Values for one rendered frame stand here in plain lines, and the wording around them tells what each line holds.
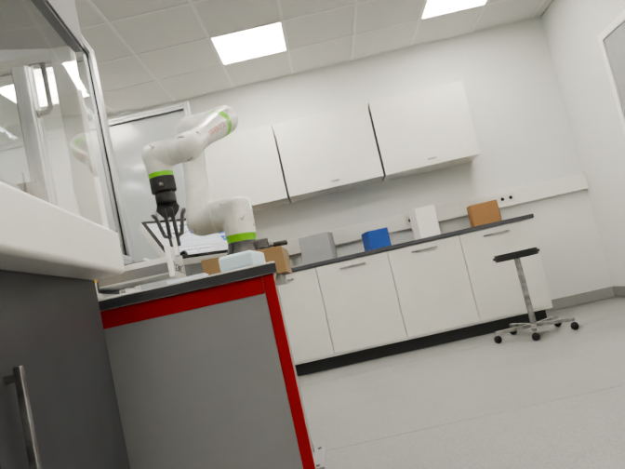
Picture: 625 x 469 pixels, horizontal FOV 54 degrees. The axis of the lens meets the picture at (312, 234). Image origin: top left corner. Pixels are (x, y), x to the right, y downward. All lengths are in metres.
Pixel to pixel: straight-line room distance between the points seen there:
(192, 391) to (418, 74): 5.05
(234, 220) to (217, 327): 0.98
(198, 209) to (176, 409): 1.16
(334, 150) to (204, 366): 4.23
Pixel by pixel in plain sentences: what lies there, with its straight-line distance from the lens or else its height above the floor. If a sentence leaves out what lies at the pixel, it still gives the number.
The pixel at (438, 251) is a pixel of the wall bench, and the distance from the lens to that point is 5.23.
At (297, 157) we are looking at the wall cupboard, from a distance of 5.63.
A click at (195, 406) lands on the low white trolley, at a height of 0.45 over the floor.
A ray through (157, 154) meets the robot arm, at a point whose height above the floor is 1.26.
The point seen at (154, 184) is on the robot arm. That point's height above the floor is 1.16.
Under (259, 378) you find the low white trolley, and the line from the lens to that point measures 1.58.
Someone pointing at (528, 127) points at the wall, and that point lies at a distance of 6.35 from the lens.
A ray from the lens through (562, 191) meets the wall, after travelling 6.26.
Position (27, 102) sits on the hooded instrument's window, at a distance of 1.17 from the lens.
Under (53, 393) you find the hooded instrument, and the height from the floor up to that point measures 0.59.
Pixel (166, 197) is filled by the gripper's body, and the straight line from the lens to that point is 2.27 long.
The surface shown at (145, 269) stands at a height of 0.86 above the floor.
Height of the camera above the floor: 0.66
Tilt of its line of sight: 5 degrees up
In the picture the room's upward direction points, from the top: 13 degrees counter-clockwise
